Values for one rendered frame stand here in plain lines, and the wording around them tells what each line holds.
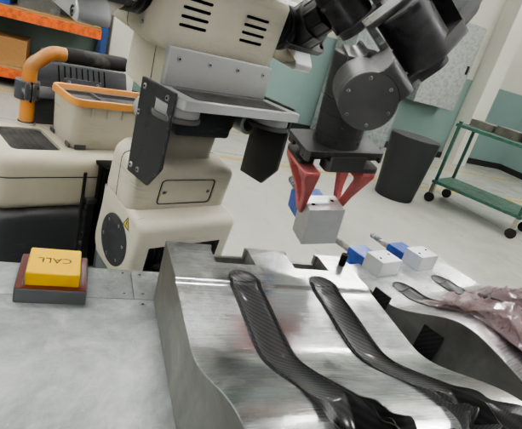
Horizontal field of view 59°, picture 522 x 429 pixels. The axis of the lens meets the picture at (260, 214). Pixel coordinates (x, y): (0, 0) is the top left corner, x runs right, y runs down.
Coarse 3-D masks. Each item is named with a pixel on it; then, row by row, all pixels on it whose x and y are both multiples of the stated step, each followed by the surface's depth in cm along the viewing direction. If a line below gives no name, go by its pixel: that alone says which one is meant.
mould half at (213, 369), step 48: (192, 288) 51; (288, 288) 56; (192, 336) 44; (240, 336) 46; (288, 336) 48; (336, 336) 50; (384, 336) 53; (192, 384) 40; (240, 384) 35; (288, 384) 37; (384, 384) 39; (480, 384) 42
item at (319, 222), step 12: (288, 204) 65; (312, 204) 59; (324, 204) 59; (336, 204) 60; (300, 216) 60; (312, 216) 58; (324, 216) 59; (336, 216) 59; (300, 228) 60; (312, 228) 59; (324, 228) 60; (336, 228) 60; (300, 240) 60; (312, 240) 60; (324, 240) 61
